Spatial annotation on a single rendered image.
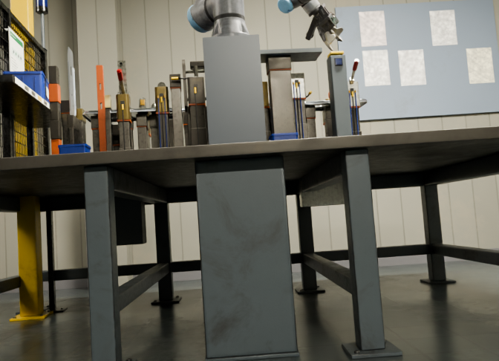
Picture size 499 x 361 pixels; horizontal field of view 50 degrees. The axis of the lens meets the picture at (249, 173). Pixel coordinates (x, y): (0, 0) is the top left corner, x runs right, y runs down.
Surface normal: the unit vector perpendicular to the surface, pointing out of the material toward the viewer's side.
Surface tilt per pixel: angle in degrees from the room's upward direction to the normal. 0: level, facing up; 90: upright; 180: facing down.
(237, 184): 90
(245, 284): 90
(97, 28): 90
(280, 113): 90
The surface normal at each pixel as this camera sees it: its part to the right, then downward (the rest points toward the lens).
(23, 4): 0.10, -0.09
